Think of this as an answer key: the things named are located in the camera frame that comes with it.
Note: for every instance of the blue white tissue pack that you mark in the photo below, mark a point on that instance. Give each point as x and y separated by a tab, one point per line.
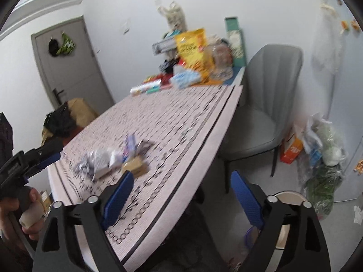
185	78

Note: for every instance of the black plastic bag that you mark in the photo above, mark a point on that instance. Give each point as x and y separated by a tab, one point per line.
61	121

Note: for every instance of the orange blue place mat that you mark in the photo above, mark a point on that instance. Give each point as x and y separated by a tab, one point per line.
232	77

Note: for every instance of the grey door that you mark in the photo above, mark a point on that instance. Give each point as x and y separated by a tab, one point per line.
76	76

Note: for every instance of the black hanging bag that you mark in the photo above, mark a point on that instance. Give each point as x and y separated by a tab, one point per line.
53	47

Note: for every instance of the white chip tube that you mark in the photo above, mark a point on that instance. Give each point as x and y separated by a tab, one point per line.
146	87

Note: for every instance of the orange fridge magnet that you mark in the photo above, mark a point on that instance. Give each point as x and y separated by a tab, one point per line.
344	25
355	25

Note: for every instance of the white trash bin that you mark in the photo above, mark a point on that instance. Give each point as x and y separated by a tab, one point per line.
289	196

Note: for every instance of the blue snack packet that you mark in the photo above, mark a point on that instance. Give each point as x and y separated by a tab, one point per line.
132	144

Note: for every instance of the clear glass jar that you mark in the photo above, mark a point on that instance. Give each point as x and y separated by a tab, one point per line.
222	61

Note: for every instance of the tan snack packet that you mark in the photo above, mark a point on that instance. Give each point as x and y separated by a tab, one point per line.
136	166

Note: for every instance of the green hanging bag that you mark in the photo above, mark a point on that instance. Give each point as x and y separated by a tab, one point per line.
67	44

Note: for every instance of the orange carton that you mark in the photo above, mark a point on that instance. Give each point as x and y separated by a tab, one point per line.
292	148

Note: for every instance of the clear hanging plastic bag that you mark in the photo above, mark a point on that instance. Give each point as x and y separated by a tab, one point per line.
329	42

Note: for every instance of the white tissue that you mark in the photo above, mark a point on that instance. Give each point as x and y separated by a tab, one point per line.
116	160

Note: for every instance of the grey upholstered chair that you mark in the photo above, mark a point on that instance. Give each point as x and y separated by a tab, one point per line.
266	90

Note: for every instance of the silver wrapper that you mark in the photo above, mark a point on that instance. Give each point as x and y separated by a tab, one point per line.
96	160

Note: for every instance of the white wall switch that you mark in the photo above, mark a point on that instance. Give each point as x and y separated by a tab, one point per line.
126	27

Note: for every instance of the person's left hand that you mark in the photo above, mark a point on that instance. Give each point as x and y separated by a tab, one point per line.
11	218

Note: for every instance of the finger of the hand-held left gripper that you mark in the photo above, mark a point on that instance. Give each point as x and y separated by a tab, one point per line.
49	159
51	146

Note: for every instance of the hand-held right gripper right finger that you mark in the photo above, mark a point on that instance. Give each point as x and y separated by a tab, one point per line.
246	201

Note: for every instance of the pale blue fridge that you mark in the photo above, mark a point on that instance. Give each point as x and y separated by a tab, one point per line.
353	96

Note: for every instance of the plastic bag of vegetables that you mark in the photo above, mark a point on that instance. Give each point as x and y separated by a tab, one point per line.
326	158

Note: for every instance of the green tall box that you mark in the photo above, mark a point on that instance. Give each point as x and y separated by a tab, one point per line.
236	42

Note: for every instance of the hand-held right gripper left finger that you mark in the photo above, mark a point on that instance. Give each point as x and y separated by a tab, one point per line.
120	195

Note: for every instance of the yellow snack bag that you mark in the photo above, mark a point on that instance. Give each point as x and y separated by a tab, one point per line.
194	53

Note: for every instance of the white tote bag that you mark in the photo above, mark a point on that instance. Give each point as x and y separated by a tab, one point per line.
175	15

